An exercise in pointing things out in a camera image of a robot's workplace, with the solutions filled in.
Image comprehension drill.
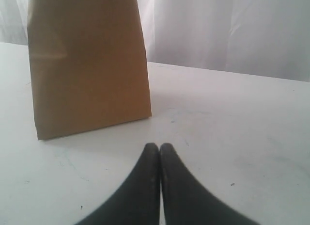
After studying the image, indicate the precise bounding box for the brown paper shopping bag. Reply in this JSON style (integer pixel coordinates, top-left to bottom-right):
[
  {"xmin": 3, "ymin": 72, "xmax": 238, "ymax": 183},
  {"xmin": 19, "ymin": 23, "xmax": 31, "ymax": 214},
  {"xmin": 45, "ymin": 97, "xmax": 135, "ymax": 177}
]
[{"xmin": 27, "ymin": 0, "xmax": 152, "ymax": 140}]

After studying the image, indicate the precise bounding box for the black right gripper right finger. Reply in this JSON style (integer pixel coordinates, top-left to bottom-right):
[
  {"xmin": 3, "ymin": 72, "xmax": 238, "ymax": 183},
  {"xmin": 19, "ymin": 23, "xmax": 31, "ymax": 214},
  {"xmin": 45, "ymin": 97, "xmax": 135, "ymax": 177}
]
[{"xmin": 160, "ymin": 143, "xmax": 257, "ymax": 225}]

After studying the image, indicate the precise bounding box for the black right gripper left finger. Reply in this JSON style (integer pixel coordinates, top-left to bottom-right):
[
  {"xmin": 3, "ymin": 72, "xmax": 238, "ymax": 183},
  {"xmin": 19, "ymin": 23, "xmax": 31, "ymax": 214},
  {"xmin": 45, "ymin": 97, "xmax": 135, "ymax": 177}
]
[{"xmin": 77, "ymin": 143, "xmax": 160, "ymax": 225}]

